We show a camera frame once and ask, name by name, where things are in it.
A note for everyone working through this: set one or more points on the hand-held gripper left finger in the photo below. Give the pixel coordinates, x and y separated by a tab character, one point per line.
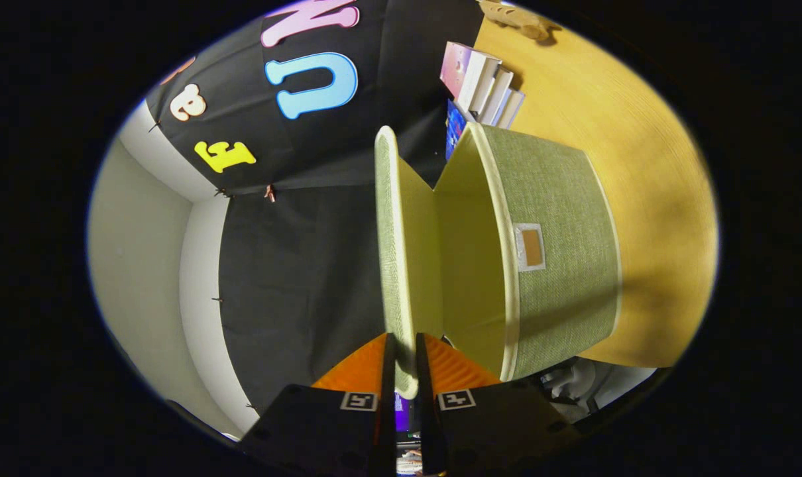
321	430

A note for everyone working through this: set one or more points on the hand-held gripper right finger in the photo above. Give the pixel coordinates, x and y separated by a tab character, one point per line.
494	430

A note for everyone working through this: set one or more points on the green fabric storage box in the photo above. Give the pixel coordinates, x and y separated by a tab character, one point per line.
560	265

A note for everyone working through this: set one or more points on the black backdrop cloth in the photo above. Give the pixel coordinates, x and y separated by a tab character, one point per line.
295	265

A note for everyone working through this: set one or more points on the pink clip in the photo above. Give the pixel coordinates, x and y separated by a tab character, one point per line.
269	193

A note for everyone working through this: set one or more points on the dark blue cover book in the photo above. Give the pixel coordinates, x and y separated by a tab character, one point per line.
454	129

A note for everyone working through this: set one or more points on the grey blue book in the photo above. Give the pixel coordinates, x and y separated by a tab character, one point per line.
512	109

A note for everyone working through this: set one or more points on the brown bread plush toy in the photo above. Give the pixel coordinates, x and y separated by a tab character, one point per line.
517	20

